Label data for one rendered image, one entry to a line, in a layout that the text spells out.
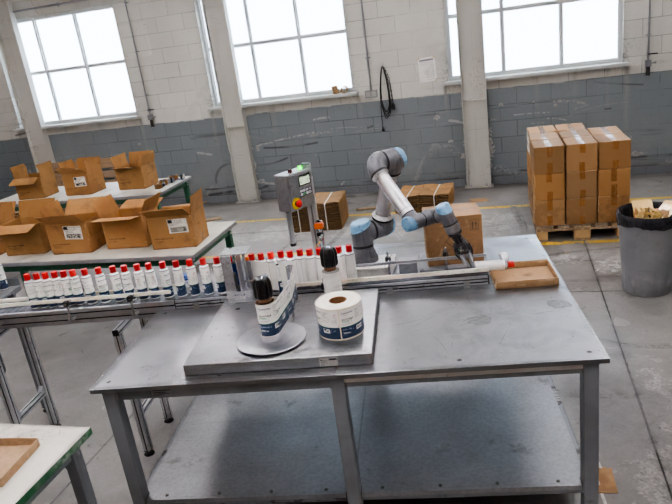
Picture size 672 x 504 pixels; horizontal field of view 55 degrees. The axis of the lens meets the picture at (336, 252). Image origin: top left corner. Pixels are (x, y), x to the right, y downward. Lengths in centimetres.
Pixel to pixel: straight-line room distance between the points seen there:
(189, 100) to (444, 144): 355
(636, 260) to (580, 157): 145
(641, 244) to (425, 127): 411
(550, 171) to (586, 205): 46
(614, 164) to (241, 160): 501
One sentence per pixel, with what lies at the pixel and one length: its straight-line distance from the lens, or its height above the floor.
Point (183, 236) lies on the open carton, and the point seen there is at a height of 86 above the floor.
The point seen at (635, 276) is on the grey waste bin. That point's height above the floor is 16.
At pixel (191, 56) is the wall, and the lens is 923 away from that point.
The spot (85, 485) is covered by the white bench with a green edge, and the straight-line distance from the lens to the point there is 283.
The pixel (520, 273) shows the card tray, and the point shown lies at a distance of 340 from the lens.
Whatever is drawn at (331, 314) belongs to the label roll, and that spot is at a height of 100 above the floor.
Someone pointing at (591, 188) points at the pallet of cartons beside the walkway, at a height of 48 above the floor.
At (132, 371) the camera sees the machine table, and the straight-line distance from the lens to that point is 299.
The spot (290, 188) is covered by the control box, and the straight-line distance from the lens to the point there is 321.
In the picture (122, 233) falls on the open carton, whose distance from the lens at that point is 506.
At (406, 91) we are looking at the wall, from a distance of 841.
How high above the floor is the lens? 212
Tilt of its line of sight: 19 degrees down
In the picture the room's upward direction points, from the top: 8 degrees counter-clockwise
